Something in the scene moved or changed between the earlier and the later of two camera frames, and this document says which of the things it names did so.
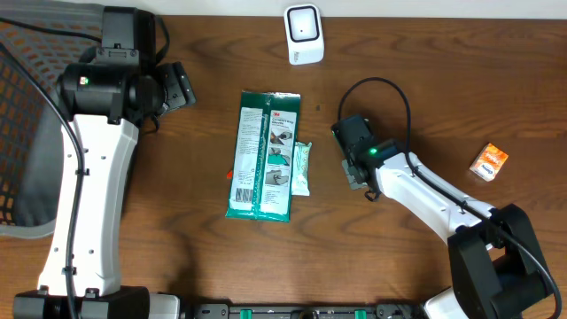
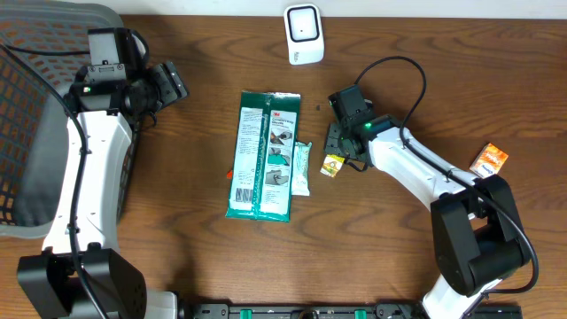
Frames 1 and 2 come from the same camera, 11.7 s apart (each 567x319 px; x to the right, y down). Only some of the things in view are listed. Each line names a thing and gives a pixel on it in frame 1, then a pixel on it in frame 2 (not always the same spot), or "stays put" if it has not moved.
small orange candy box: (489, 162) stays put
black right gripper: (347, 165) → (330, 145)
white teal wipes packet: (300, 169) stays put
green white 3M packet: (264, 164) stays put
